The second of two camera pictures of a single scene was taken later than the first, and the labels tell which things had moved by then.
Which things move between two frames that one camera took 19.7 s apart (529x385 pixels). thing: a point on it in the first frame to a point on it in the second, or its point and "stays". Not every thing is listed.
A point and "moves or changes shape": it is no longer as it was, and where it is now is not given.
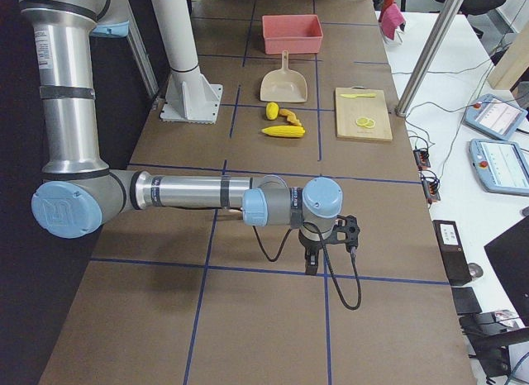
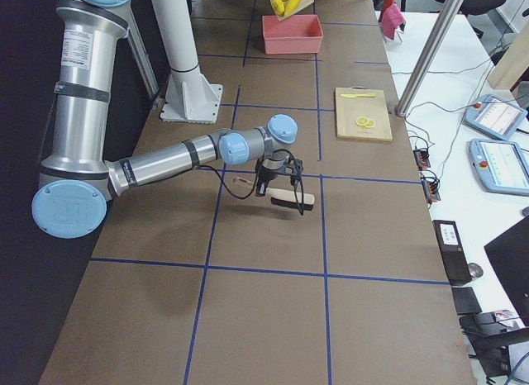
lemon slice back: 371,124 stays
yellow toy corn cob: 285,130 moves or changes shape
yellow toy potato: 272,111 to 278,6
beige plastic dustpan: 283,85 to 288,2
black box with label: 453,251 stays
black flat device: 465,300 stays
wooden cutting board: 349,109 stays
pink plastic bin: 294,33 stays
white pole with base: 190,97 stays
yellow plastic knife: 354,96 stays
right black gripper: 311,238 to 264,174
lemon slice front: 362,121 stays
